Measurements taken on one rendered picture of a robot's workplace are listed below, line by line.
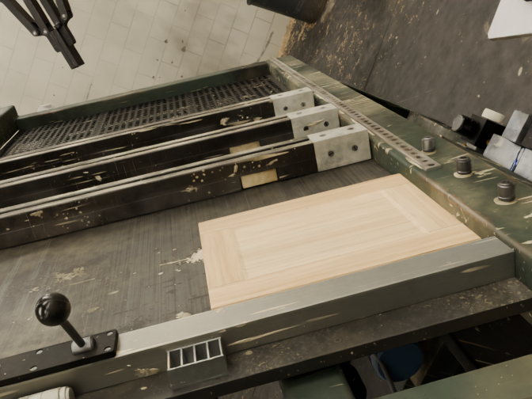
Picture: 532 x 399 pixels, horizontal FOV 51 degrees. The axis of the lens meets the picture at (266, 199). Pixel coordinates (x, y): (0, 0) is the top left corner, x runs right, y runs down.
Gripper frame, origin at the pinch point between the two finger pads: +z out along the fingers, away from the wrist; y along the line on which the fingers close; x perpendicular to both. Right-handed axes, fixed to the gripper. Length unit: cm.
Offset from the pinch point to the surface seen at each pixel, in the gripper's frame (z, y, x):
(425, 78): 80, 74, 211
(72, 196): 25.1, -22.3, 12.0
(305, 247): 46, 24, -15
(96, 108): 12, -61, 133
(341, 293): 46, 30, -34
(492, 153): 54, 60, 12
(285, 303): 44, 23, -35
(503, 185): 49, 55, -16
